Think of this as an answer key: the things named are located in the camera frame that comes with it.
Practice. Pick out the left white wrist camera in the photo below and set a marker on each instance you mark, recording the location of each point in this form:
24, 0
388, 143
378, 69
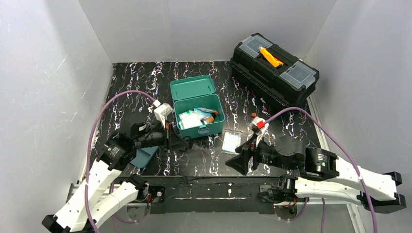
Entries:
161, 112

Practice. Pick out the white plastic bottle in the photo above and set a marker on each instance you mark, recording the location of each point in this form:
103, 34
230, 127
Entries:
185, 114

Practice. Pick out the green bandage packet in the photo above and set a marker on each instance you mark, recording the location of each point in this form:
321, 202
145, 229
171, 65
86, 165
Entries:
231, 141

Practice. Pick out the dark teal tray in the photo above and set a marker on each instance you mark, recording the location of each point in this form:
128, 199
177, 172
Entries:
143, 157

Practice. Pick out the brown medicine bottle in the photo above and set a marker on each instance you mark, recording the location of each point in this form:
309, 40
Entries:
210, 119

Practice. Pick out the blue cotton swab pouch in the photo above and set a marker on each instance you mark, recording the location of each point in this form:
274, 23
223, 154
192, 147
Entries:
205, 112

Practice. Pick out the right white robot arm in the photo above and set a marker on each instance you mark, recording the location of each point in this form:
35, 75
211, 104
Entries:
317, 173

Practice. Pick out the black handled scissors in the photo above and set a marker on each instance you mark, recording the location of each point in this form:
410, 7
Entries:
189, 142

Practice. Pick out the green medicine box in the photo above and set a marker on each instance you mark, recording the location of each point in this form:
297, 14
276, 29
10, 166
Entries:
194, 92

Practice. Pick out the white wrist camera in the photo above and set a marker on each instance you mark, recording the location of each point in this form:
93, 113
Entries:
161, 112
259, 127

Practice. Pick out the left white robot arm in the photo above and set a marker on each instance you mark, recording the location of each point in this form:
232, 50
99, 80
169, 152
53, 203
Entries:
86, 210

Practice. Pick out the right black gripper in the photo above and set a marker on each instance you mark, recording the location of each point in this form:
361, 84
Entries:
253, 155

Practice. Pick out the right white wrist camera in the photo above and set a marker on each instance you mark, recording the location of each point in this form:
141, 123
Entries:
259, 127

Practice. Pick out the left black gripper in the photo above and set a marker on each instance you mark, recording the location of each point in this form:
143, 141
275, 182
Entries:
168, 138

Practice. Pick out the white gauze pad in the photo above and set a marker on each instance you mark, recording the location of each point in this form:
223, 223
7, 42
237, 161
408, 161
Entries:
189, 122

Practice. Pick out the black toolbox orange handle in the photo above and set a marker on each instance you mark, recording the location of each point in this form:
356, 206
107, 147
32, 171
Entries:
271, 73

